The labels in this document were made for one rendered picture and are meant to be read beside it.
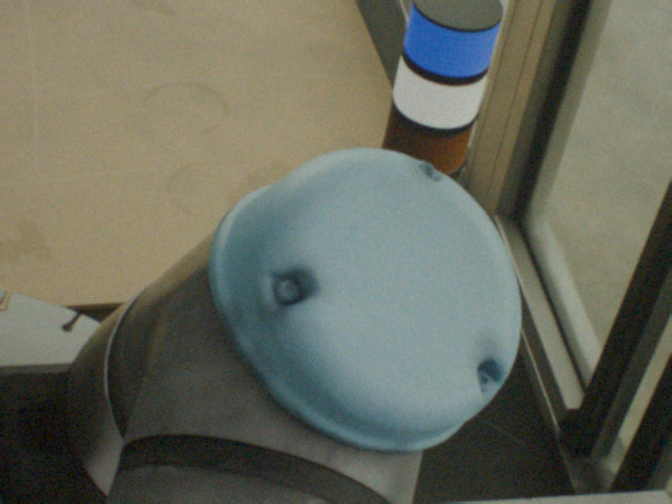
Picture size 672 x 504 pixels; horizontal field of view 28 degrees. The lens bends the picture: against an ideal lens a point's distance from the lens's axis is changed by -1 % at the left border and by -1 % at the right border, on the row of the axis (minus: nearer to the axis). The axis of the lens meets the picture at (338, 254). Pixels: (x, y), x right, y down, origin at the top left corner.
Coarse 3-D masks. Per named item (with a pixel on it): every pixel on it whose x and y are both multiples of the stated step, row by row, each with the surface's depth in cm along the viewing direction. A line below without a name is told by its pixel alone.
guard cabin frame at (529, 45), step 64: (512, 0) 108; (576, 0) 99; (512, 64) 108; (512, 128) 108; (512, 192) 111; (512, 256) 109; (640, 256) 87; (640, 320) 89; (576, 384) 100; (576, 448) 98; (640, 448) 88
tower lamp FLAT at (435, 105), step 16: (400, 64) 69; (400, 80) 68; (416, 80) 67; (432, 80) 67; (448, 80) 67; (464, 80) 67; (480, 80) 67; (400, 96) 69; (416, 96) 68; (432, 96) 67; (448, 96) 67; (464, 96) 67; (480, 96) 69; (400, 112) 69; (416, 112) 68; (432, 112) 68; (448, 112) 68; (464, 112) 68; (432, 128) 68; (448, 128) 68
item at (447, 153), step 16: (400, 128) 69; (416, 128) 69; (464, 128) 69; (384, 144) 72; (400, 144) 70; (416, 144) 69; (432, 144) 69; (448, 144) 69; (464, 144) 70; (432, 160) 70; (448, 160) 70; (464, 160) 72; (448, 176) 71
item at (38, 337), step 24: (0, 312) 75; (24, 312) 75; (48, 312) 76; (72, 312) 76; (0, 336) 74; (24, 336) 74; (48, 336) 74; (72, 336) 74; (0, 360) 72; (24, 360) 73; (48, 360) 73; (72, 360) 73
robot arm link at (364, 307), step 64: (256, 192) 35; (320, 192) 31; (384, 192) 32; (448, 192) 33; (192, 256) 36; (256, 256) 31; (320, 256) 31; (384, 256) 32; (448, 256) 33; (128, 320) 39; (192, 320) 33; (256, 320) 31; (320, 320) 30; (384, 320) 31; (448, 320) 32; (512, 320) 33; (128, 384) 38; (192, 384) 32; (256, 384) 32; (320, 384) 30; (384, 384) 31; (448, 384) 31; (320, 448) 31; (384, 448) 32
